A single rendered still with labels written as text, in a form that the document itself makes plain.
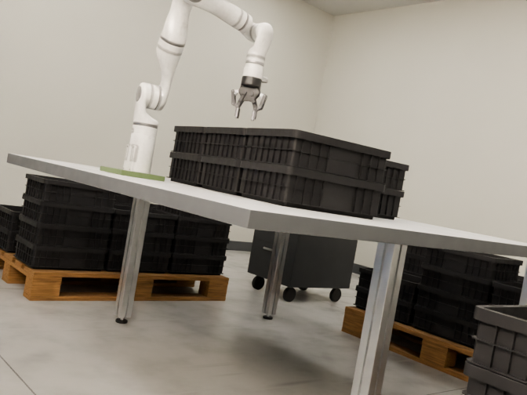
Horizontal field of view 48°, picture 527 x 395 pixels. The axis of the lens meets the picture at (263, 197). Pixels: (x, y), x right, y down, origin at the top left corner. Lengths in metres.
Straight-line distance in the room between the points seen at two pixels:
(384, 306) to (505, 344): 0.55
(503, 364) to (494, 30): 4.78
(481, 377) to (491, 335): 0.08
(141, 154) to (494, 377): 1.46
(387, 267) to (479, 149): 3.95
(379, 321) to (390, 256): 0.18
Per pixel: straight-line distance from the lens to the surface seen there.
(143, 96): 2.22
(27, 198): 3.28
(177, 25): 2.17
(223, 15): 2.17
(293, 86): 6.64
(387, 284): 1.68
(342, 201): 1.88
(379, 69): 6.43
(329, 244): 4.12
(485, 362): 1.24
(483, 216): 5.46
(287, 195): 1.76
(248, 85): 2.22
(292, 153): 1.76
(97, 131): 5.36
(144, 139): 2.22
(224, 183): 2.08
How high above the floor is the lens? 0.76
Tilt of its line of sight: 1 degrees down
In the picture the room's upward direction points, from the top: 10 degrees clockwise
